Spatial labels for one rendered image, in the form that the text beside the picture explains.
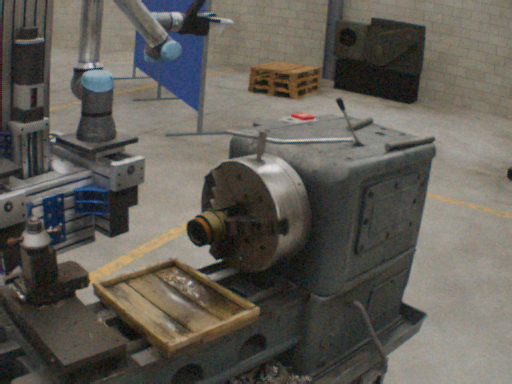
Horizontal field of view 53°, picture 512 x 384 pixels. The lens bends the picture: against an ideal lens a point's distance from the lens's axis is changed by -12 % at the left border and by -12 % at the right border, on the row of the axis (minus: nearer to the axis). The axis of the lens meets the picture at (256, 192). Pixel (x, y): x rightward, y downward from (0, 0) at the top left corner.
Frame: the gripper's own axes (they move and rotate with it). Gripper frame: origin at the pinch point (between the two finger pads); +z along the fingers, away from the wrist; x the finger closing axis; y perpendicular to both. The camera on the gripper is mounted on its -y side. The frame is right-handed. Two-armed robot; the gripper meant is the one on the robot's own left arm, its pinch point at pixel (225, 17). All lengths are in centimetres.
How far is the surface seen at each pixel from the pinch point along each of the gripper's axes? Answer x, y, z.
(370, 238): 96, 46, 5
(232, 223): 90, 36, -41
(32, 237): 89, 32, -94
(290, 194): 92, 28, -26
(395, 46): -482, 121, 617
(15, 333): 93, 57, -102
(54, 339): 108, 47, -94
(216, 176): 76, 30, -39
